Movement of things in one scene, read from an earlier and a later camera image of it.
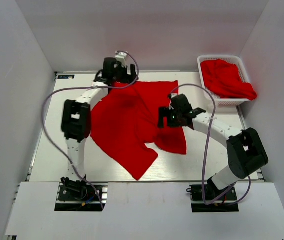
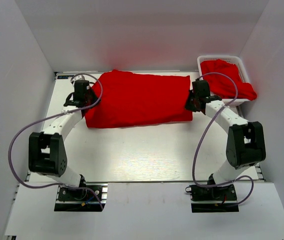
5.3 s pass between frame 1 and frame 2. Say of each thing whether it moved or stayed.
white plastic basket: stayed
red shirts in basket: stayed
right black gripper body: moved
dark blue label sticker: stayed
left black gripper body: moved
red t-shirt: moved
